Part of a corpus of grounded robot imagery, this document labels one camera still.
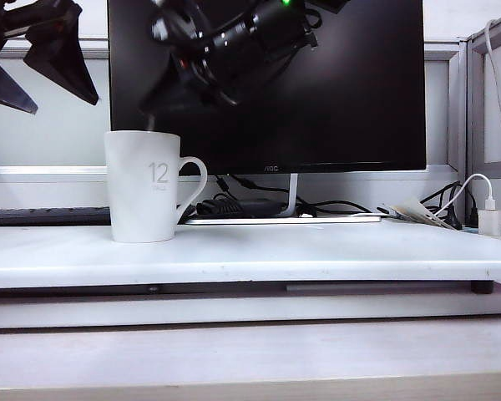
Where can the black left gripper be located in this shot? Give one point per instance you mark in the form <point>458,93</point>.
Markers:
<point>12,18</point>

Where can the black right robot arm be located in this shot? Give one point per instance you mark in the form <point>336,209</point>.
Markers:
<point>259,29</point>

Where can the black computer keyboard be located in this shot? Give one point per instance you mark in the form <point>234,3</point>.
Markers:
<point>46,216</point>

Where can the grey partition frame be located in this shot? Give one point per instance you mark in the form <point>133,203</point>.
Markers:
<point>469,104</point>

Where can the black AOC computer monitor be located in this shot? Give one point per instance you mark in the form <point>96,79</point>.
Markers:
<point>338,104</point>

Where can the silver monitor stand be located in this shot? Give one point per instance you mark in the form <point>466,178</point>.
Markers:
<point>292,196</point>

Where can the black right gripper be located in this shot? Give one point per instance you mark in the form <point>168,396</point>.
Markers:
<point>179,29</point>

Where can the white USB charger plug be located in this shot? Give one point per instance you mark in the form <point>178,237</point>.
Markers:
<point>490,222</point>

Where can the white mug with 12 print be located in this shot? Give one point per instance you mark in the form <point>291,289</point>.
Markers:
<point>140,200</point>

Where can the black power brick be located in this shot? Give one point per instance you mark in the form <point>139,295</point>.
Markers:
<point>259,207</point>

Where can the white desk riser board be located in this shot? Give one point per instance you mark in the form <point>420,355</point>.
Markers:
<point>275,255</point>

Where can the folded paper booklet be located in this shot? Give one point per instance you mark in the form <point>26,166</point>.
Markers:
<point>413,211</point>

